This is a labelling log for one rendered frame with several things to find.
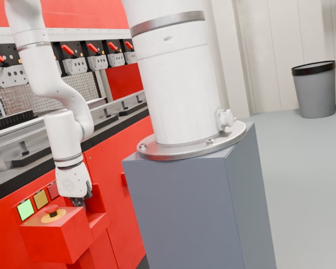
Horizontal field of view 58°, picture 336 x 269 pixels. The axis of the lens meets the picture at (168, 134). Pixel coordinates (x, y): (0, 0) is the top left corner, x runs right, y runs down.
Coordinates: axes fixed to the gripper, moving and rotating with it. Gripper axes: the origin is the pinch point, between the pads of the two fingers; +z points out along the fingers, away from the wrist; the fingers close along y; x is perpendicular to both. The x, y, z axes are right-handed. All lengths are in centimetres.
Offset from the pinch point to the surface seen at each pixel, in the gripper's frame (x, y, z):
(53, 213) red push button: -10.6, -0.7, -4.1
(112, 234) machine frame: 39, -19, 38
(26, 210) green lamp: -11.2, -9.8, -4.9
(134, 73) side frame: 180, -66, -29
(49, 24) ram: 51, -39, -64
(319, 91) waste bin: 355, 102, 30
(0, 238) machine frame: -12.2, -23.5, 5.6
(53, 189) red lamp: 0.8, -9.9, -5.8
